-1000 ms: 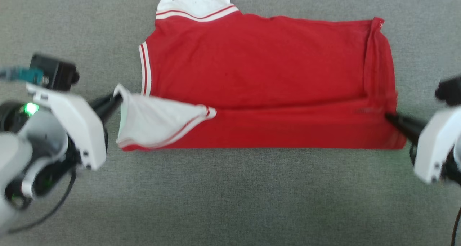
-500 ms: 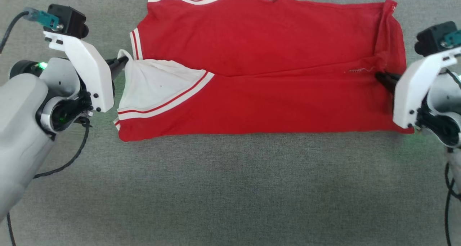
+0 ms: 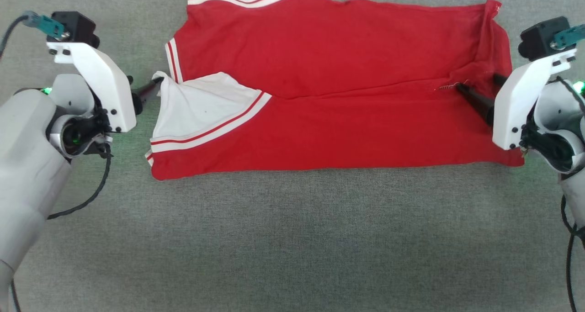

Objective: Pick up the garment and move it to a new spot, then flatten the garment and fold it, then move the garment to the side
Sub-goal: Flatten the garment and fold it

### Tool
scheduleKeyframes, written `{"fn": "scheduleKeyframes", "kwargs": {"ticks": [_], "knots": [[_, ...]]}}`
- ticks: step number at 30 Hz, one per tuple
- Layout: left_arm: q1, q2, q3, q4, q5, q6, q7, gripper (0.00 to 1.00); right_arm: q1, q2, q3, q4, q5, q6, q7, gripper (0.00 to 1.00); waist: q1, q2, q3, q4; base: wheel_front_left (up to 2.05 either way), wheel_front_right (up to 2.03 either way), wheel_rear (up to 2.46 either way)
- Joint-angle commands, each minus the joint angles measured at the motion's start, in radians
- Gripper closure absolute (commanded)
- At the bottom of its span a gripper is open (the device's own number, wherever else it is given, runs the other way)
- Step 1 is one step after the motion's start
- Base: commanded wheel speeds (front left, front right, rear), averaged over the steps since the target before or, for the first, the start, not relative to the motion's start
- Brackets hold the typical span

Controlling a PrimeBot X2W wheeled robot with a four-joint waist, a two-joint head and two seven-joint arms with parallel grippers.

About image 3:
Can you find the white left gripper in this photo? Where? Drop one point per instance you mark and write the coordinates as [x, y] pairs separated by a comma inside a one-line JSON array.
[[107, 88]]

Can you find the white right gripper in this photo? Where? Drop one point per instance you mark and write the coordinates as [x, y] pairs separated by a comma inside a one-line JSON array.
[[516, 106]]

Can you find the red and white shirt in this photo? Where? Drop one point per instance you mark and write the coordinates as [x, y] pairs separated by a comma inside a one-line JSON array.
[[343, 83]]

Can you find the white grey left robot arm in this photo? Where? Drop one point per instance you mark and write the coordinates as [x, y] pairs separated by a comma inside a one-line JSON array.
[[27, 166]]

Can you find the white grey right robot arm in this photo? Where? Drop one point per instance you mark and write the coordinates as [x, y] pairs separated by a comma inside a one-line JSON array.
[[562, 134]]

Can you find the grey fabric panel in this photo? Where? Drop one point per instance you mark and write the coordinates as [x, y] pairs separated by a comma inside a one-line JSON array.
[[292, 239]]

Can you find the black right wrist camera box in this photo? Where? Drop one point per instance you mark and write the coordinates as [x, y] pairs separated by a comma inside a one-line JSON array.
[[539, 38]]

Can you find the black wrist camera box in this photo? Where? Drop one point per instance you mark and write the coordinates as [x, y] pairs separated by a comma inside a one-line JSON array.
[[539, 38], [75, 26]]

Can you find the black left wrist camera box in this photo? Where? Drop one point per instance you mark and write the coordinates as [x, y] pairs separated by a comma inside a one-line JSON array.
[[75, 26]]

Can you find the teal right camera connector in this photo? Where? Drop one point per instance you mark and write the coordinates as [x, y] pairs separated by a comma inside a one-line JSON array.
[[569, 35]]

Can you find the teal camera connector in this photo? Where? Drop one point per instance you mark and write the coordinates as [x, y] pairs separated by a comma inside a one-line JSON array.
[[569, 35], [45, 25]]

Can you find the teal left camera connector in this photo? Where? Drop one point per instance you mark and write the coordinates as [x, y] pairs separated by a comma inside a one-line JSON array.
[[45, 25]]

